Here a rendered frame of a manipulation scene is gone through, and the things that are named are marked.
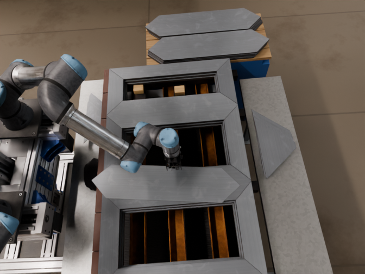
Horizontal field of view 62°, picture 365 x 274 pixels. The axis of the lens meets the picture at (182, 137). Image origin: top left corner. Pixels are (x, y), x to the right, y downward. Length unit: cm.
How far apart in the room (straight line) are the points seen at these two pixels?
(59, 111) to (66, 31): 251
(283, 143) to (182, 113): 57
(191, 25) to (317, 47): 158
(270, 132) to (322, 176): 97
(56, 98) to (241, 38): 128
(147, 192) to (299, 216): 77
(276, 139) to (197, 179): 51
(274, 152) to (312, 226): 41
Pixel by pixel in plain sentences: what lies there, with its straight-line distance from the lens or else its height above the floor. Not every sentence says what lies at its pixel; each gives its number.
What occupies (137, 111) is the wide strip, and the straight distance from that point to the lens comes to 173.
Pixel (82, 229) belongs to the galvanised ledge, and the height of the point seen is 68.
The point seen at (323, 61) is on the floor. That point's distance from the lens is 324.
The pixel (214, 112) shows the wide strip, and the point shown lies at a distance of 169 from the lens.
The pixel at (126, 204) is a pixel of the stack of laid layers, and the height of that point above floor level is 86.
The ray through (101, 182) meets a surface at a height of 87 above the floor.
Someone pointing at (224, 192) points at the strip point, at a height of 87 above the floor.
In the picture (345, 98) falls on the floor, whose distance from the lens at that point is 305.
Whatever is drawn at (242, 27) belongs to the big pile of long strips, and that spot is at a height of 85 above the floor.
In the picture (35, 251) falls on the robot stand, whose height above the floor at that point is 21.
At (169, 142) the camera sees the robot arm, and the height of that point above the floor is 122.
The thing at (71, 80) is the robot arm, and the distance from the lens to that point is 121.
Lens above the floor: 230
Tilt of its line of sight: 63 degrees down
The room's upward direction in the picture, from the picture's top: 7 degrees counter-clockwise
